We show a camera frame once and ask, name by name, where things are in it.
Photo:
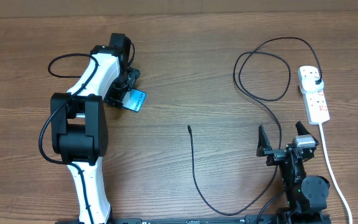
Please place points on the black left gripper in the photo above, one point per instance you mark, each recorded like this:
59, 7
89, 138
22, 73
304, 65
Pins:
133, 74

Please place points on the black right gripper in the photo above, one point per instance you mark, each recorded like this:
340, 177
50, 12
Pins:
275, 155

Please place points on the blue-screen smartphone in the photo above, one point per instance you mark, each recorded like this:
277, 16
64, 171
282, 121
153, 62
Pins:
133, 100

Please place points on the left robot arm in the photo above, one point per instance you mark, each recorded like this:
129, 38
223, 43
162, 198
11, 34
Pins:
78, 122

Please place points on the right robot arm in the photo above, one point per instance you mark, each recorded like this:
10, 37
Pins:
306, 194

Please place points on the white charger plug adapter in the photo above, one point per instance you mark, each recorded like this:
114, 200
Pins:
309, 85

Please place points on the white power strip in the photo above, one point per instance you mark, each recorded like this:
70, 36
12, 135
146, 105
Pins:
315, 103

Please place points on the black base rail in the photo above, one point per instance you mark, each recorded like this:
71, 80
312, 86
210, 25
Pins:
248, 219

